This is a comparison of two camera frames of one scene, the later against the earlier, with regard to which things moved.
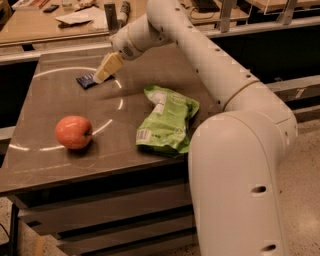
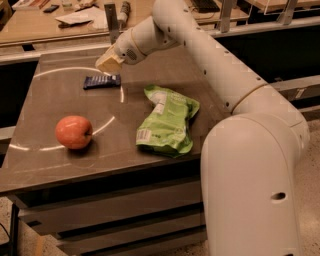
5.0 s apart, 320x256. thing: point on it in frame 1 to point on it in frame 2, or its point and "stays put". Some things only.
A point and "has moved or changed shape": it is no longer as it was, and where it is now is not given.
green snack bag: (166, 128) stays put
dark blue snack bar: (89, 80) has moved or changed shape
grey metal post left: (111, 18) stays put
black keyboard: (206, 6) stays put
